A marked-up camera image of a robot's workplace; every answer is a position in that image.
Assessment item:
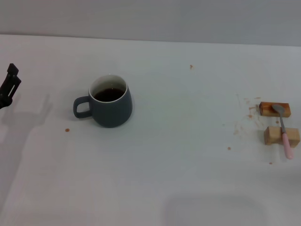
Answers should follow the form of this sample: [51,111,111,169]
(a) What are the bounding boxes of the grey ceramic mug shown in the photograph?
[72,74,133,129]

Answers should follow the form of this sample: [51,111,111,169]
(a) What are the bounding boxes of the pink handled metal spoon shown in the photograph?
[272,104,294,160]

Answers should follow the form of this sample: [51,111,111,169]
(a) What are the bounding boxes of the dark coffee liquid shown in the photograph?
[93,87,125,103]

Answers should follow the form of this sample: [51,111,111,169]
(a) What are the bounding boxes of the brown stained wooden block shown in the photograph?
[259,101,292,118]

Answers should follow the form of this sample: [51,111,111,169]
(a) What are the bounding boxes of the pale wooden block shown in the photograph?
[263,126,301,148]

